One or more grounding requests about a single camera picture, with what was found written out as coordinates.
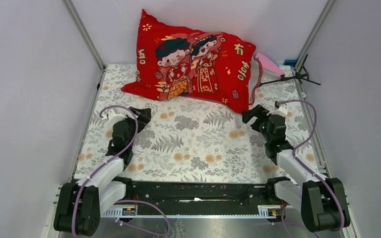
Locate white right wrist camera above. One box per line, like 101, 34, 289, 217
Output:
267, 104, 288, 118

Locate red cartoon print pillowcase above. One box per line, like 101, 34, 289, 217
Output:
122, 10, 256, 113

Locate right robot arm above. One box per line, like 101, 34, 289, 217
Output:
242, 105, 351, 233

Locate blue block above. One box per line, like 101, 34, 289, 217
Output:
283, 59, 298, 67

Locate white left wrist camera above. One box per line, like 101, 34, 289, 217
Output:
103, 109, 127, 123

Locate left aluminium frame post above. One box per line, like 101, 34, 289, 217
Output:
62, 0, 106, 70

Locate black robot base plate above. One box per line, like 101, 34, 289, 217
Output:
115, 177, 284, 215

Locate aluminium frame post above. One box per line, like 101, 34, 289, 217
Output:
295, 0, 336, 70
62, 0, 106, 70

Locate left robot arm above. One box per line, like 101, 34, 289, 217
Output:
53, 105, 151, 237

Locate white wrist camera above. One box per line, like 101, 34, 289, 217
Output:
267, 104, 288, 118
103, 109, 127, 123

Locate black tripod stand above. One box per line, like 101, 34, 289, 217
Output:
260, 54, 321, 86

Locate right aluminium frame post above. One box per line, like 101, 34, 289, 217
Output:
295, 0, 336, 70

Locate white pillow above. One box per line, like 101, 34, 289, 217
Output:
248, 58, 262, 105

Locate floral fern print sheet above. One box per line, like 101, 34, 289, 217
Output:
73, 63, 322, 184

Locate pink wedge block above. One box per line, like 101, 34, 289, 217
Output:
255, 53, 285, 77

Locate slotted aluminium rail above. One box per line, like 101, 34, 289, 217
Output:
101, 204, 277, 219

